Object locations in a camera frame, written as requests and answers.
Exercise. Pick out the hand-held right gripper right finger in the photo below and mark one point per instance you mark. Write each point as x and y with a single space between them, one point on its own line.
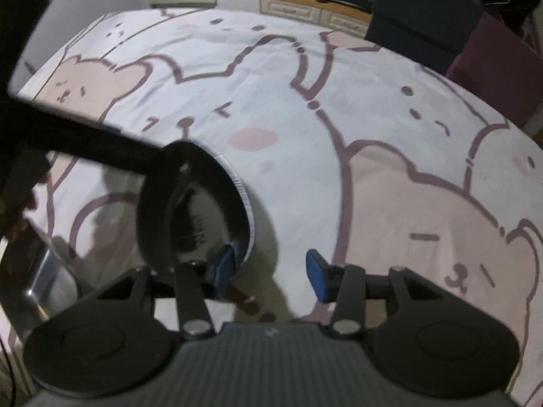
316 275

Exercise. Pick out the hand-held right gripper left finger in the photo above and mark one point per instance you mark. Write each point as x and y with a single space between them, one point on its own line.
225 271

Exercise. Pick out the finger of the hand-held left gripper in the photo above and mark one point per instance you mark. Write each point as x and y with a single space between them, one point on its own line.
93 144

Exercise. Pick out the round steel bowl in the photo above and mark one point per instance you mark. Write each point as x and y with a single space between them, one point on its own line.
199 212

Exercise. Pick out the shallow square steel tray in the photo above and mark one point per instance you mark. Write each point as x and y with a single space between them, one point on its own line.
42 280

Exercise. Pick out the person's left hand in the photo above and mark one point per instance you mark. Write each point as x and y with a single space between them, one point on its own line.
12 220

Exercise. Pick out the bear-print tablecloth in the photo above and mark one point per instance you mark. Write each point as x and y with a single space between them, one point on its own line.
297 157

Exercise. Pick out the wooden bench with white drawers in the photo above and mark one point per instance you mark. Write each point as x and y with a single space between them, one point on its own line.
297 8

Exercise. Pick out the maroon chair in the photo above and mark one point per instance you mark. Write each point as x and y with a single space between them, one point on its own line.
500 76

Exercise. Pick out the dark blue chair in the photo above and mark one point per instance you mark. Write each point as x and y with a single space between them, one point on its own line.
420 21

